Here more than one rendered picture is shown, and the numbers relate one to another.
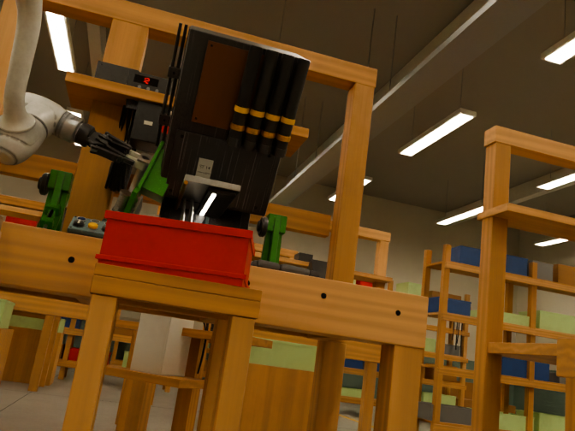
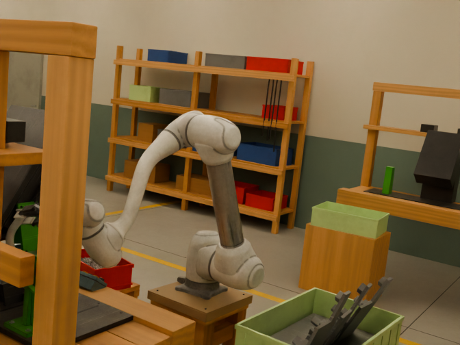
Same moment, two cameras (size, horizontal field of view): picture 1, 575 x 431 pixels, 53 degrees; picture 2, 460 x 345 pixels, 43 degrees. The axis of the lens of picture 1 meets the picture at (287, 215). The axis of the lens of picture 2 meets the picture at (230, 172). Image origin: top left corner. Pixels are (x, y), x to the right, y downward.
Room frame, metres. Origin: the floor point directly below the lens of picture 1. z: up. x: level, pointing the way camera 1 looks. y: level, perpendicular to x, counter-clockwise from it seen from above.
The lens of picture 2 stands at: (2.72, 2.64, 1.82)
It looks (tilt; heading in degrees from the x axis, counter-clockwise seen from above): 9 degrees down; 227
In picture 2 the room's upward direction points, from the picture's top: 6 degrees clockwise
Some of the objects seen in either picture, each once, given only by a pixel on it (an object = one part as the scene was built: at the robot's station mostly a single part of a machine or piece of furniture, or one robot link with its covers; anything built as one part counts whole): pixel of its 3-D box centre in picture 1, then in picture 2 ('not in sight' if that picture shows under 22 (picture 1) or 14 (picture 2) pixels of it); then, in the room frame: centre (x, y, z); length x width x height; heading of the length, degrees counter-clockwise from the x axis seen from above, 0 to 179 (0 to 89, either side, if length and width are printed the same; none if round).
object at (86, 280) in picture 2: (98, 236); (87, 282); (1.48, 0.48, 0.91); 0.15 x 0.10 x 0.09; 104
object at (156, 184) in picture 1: (157, 176); (27, 226); (1.74, 0.43, 1.17); 0.13 x 0.12 x 0.20; 104
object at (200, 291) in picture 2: not in sight; (198, 283); (1.05, 0.71, 0.91); 0.22 x 0.18 x 0.06; 107
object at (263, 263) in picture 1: (282, 270); not in sight; (1.63, -0.01, 0.91); 0.20 x 0.11 x 0.03; 111
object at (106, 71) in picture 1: (117, 77); (3, 129); (1.96, 0.70, 1.59); 0.15 x 0.07 x 0.07; 104
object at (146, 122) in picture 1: (157, 129); not in sight; (2.00, 0.52, 1.42); 0.17 x 0.12 x 0.15; 104
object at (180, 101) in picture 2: not in sight; (199, 132); (-2.50, -3.69, 1.10); 3.01 x 0.55 x 2.20; 104
